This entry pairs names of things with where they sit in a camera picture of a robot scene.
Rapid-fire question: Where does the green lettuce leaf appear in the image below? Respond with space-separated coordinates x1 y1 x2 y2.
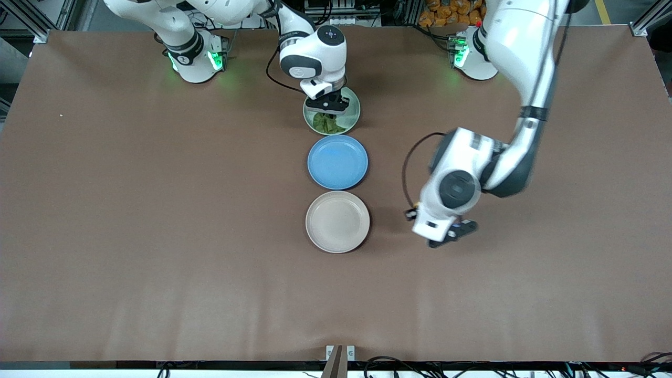
312 113 347 133

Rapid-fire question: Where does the light green round plate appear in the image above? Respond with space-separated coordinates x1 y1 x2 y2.
303 87 361 136

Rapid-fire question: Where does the blue round plate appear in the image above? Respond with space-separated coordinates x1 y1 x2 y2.
307 134 369 191

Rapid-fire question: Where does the black equipment rack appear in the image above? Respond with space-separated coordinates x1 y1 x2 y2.
303 0 381 27

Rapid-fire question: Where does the beige round plate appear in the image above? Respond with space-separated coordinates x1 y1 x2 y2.
305 191 371 254

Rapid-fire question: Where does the bag of orange items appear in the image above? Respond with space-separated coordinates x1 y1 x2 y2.
418 0 486 28

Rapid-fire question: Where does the brown table cover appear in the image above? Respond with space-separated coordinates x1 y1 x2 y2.
0 25 672 363

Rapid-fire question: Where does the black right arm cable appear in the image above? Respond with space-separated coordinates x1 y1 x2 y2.
266 46 306 96

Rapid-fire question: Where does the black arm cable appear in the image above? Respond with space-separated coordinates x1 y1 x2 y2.
266 46 306 96
402 132 447 211

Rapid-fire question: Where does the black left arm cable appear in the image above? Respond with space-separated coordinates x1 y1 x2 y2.
402 132 447 211

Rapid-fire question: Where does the brown post with white brackets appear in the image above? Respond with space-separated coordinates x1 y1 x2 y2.
321 344 356 378

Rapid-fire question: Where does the aluminium frame profile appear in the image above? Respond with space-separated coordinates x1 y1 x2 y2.
629 8 672 38
0 0 50 44

